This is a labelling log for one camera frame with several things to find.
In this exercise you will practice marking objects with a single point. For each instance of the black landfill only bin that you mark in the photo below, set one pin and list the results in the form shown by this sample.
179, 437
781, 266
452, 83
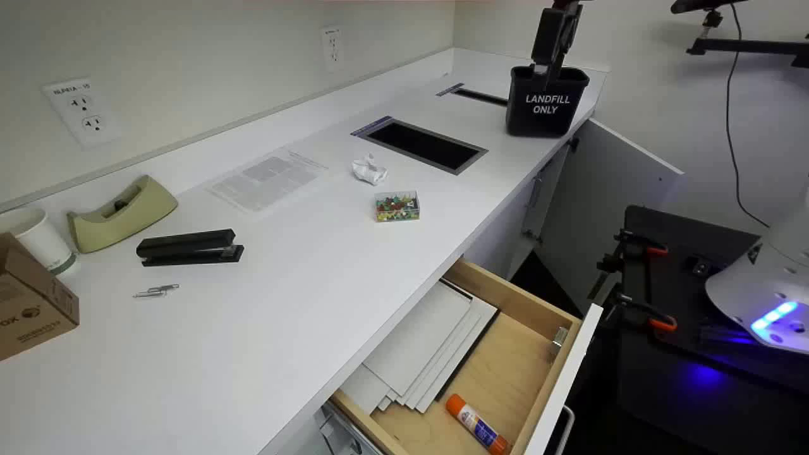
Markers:
541, 103

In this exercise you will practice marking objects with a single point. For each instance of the printed paper sheet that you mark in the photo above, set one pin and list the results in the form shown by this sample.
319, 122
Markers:
266, 179

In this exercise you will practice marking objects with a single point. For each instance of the black clamp with orange tips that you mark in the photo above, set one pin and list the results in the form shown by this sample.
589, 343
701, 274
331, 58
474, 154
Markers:
639, 249

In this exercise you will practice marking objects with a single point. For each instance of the orange glue stick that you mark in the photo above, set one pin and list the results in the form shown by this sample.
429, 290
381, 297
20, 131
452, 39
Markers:
476, 426

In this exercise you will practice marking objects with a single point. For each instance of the black stapler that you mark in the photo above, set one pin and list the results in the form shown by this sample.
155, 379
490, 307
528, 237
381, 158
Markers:
190, 249

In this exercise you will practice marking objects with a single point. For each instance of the open white cabinet door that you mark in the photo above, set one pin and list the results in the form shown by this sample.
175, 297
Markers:
602, 174

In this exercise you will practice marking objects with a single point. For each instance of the open wooden drawer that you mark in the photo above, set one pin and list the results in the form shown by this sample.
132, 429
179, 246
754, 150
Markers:
516, 376

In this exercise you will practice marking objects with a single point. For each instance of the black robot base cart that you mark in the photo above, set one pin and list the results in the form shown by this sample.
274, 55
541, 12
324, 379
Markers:
704, 390

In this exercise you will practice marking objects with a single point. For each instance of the black camera tripod mount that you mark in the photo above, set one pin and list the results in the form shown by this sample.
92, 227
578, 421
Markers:
739, 43

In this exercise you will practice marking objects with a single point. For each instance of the stack of white sheets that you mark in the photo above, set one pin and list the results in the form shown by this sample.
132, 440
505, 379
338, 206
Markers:
422, 354

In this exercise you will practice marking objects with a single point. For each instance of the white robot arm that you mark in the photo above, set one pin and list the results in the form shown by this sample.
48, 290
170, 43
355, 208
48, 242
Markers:
768, 288

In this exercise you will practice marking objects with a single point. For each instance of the white paper cup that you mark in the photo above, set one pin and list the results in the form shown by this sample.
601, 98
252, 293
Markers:
36, 233

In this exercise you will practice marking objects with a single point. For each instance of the white wall power outlet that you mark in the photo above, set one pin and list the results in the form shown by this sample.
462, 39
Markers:
84, 111

